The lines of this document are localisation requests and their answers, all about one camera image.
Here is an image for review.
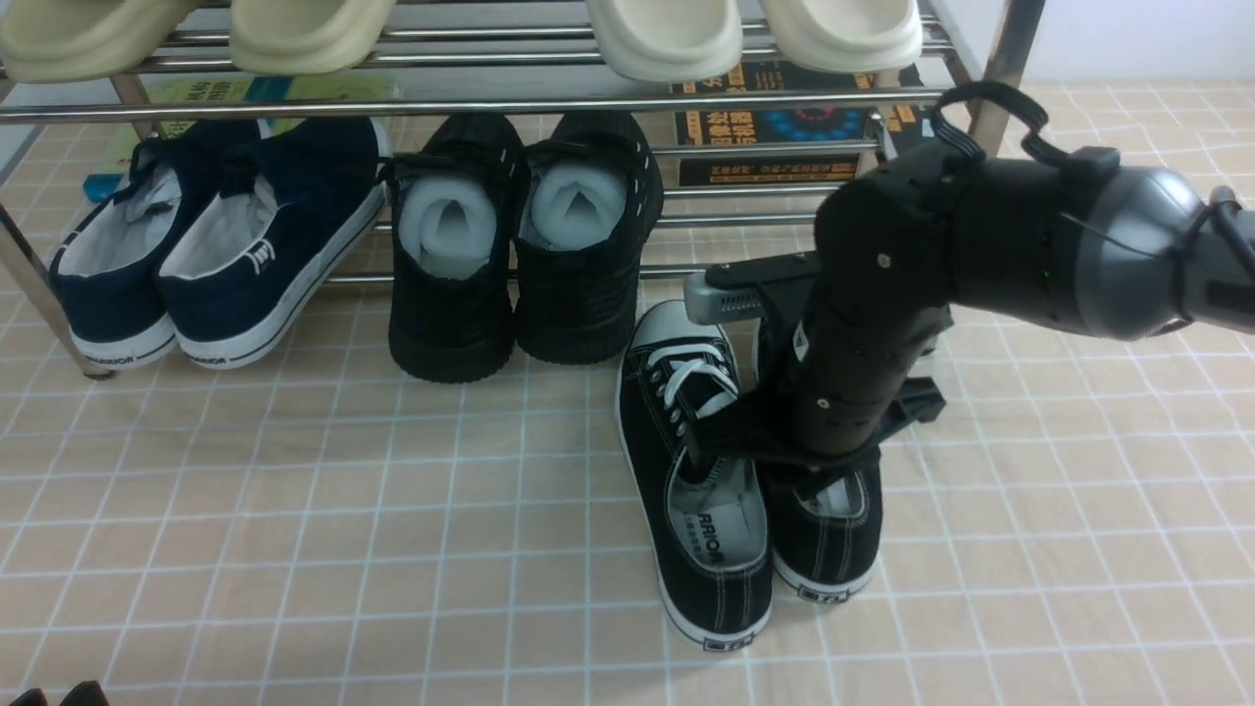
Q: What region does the black mesh sneaker left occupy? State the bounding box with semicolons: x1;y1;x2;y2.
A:
382;113;530;382

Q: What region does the cream slipper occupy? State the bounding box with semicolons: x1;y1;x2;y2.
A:
584;1;743;83
759;1;925;75

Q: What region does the cream slipper far right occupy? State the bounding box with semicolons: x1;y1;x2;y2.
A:
759;1;925;75

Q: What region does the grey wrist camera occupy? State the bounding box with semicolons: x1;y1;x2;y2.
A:
684;273;787;326

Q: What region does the black mesh sneaker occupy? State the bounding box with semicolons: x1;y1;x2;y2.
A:
382;113;530;382
515;112;664;365

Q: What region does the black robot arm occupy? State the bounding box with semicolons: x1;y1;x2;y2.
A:
684;80;1254;485

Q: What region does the steel shoe rack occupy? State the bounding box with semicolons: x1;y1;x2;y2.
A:
3;1;1047;380

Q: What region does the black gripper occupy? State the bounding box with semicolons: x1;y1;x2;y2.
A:
685;253;948;472

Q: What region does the black object bottom left corner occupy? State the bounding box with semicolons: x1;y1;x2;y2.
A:
5;680;110;706

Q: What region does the beige slipper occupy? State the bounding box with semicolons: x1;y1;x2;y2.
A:
228;0;397;76
1;1;201;84

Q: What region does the black mesh sneaker right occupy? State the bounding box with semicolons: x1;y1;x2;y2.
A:
515;112;664;365

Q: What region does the beige slipper far left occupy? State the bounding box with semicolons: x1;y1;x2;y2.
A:
1;1;201;84

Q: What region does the black canvas sneaker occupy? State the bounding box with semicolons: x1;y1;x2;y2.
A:
756;461;884;606
616;300;773;652

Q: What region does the navy canvas shoe far left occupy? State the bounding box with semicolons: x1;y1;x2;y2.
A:
48;120;271;371

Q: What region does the navy canvas shoe white sole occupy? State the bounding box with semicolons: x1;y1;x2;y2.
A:
156;117;392;370

